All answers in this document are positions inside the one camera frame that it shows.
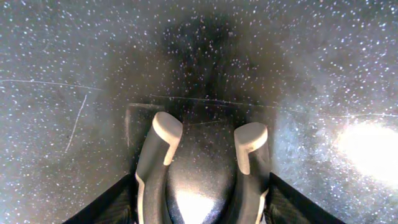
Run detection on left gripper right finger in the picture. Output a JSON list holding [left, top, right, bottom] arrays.
[[264, 172, 346, 224]]

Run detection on black and white pliers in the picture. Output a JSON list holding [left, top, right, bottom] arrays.
[[134, 111, 272, 224]]

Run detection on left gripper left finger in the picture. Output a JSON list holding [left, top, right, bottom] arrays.
[[62, 174, 138, 224]]

